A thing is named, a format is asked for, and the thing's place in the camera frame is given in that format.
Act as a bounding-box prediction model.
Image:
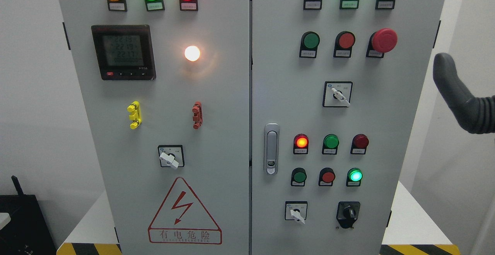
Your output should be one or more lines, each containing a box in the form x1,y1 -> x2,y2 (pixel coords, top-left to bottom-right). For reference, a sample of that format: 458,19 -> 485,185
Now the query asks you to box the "gray robotic hand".
433,53 -> 495,134

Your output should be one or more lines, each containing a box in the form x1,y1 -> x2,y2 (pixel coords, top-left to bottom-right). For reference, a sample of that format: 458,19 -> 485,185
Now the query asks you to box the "gray rotary switch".
285,201 -> 308,224
322,81 -> 353,108

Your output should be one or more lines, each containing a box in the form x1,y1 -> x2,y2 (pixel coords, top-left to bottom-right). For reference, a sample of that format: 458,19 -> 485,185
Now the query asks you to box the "red emergency stop button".
366,28 -> 398,58

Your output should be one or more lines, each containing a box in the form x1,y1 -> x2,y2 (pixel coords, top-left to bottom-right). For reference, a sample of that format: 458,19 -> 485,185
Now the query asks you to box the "green lit button lower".
345,168 -> 364,187

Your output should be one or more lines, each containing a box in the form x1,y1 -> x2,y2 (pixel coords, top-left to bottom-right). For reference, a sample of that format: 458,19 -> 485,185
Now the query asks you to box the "green indicator middle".
322,134 -> 340,155

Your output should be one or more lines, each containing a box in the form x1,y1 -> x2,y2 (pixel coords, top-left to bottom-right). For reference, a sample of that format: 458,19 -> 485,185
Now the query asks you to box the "red push button upper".
333,31 -> 356,58

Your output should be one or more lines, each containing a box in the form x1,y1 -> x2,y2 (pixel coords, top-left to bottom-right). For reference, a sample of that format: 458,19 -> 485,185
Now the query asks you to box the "red push button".
333,31 -> 356,58
318,167 -> 336,187

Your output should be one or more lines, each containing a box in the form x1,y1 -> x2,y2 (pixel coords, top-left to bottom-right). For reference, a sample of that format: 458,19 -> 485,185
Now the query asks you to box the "red push button lower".
318,167 -> 336,187

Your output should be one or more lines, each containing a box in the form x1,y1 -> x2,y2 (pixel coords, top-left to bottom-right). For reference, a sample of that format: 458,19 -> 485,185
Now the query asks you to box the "red lit indicator middle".
292,133 -> 309,154

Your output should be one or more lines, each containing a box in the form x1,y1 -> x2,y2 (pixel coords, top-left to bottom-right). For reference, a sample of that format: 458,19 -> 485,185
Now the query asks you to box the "green push button upper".
299,31 -> 320,58

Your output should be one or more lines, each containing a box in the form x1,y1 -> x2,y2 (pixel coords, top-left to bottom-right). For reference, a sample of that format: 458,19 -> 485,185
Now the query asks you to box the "green push button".
299,31 -> 320,58
290,167 -> 307,187

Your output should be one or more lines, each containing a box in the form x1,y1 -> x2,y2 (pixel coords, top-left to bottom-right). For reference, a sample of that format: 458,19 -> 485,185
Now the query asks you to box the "green push button lower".
290,167 -> 307,187

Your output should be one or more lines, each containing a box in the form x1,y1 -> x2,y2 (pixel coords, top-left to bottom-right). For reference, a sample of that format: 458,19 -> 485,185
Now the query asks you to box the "gray electrical cabinet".
60,0 -> 444,255

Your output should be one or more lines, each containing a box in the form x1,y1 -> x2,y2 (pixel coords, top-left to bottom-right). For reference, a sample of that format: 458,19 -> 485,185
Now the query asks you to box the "red terminal clip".
191,101 -> 203,130

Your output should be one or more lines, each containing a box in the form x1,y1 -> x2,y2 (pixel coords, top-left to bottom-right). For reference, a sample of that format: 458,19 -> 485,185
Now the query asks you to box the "white lit indicator lamp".
184,45 -> 201,62

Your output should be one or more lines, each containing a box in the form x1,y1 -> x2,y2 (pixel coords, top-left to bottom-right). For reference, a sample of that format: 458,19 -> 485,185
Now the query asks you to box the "red high voltage warning sticker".
147,177 -> 222,245

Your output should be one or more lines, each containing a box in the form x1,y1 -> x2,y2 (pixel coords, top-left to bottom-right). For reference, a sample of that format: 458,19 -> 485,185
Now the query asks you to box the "yellow terminal clip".
127,101 -> 143,130

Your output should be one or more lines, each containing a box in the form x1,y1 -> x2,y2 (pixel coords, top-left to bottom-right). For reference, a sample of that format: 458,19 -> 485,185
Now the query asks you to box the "black digital power meter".
91,25 -> 156,80

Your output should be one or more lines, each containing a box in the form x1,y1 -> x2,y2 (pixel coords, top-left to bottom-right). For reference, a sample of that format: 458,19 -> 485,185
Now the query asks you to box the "black box with antenna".
0,176 -> 56,255

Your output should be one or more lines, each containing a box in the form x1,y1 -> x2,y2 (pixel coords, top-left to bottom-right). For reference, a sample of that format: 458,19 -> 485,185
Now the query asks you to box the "black key selector switch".
336,202 -> 361,229

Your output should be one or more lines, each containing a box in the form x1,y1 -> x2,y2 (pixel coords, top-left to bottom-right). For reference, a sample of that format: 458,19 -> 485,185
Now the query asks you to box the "silver door handle lock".
264,123 -> 280,175

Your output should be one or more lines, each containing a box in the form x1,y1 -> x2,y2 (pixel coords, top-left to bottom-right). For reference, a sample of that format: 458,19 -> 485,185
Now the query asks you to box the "left door rotary switch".
157,145 -> 184,169

